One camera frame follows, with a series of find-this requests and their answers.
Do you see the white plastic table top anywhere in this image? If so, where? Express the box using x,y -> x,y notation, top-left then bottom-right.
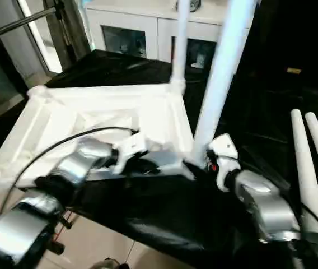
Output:
0,78 -> 198,194

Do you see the black work mat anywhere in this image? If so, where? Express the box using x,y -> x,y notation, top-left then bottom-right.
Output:
0,49 -> 318,269

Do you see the white glass-door cabinet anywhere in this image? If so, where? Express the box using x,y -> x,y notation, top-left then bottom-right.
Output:
83,0 -> 259,71

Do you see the light blue plastic strip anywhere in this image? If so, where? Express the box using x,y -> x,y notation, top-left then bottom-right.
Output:
78,0 -> 97,51

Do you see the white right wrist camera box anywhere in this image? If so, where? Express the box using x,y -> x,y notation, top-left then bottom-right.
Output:
206,133 -> 241,193

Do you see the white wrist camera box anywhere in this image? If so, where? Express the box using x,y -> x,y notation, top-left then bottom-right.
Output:
206,133 -> 241,193
112,131 -> 149,172

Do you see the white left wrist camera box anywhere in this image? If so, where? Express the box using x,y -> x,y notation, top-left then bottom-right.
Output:
112,131 -> 149,172

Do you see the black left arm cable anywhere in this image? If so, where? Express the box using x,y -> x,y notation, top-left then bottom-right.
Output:
12,127 -> 142,198

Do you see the black metal table frame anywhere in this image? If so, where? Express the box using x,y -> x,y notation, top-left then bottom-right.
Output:
0,202 -> 73,256

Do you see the grey metal rack frame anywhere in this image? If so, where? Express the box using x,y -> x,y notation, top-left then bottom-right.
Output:
0,0 -> 91,73

